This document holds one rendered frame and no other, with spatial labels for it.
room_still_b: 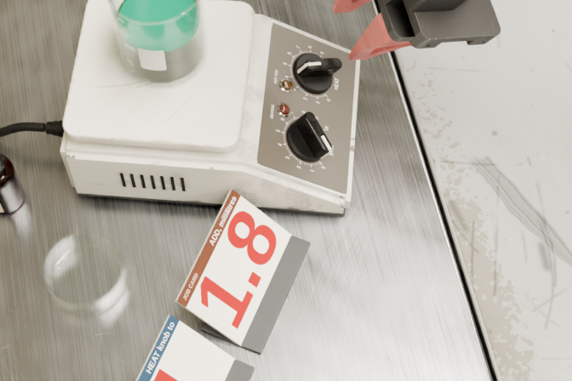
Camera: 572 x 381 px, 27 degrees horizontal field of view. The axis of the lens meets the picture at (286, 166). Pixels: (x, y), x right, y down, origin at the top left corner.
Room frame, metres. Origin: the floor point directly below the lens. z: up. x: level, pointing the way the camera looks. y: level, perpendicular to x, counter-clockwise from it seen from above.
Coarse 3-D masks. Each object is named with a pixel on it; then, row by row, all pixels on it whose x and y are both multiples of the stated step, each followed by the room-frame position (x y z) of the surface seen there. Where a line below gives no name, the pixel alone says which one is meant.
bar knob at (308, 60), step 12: (300, 60) 0.47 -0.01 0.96; (312, 60) 0.47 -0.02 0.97; (324, 60) 0.47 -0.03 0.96; (336, 60) 0.47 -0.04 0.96; (300, 72) 0.46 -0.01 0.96; (312, 72) 0.46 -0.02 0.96; (324, 72) 0.46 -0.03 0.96; (300, 84) 0.46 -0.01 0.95; (312, 84) 0.46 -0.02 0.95; (324, 84) 0.46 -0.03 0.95
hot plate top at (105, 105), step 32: (96, 0) 0.50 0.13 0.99; (224, 0) 0.51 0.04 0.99; (96, 32) 0.48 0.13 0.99; (224, 32) 0.48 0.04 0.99; (96, 64) 0.45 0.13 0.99; (224, 64) 0.45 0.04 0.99; (96, 96) 0.42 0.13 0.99; (128, 96) 0.42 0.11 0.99; (160, 96) 0.42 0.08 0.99; (192, 96) 0.42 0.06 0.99; (224, 96) 0.42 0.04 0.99; (64, 128) 0.40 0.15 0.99; (96, 128) 0.40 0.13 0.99; (128, 128) 0.40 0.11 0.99; (160, 128) 0.40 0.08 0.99; (192, 128) 0.40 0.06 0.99; (224, 128) 0.40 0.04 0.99
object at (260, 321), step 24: (264, 216) 0.37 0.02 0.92; (288, 240) 0.36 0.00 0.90; (288, 264) 0.34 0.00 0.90; (264, 288) 0.32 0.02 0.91; (288, 288) 0.32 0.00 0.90; (192, 312) 0.29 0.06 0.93; (264, 312) 0.30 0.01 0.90; (216, 336) 0.28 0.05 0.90; (240, 336) 0.28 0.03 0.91; (264, 336) 0.28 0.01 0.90
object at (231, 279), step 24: (240, 216) 0.36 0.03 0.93; (240, 240) 0.35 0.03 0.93; (264, 240) 0.35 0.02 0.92; (216, 264) 0.33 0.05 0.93; (240, 264) 0.33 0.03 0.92; (264, 264) 0.33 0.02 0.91; (216, 288) 0.31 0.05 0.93; (240, 288) 0.31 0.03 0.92; (216, 312) 0.29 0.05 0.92; (240, 312) 0.30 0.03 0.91
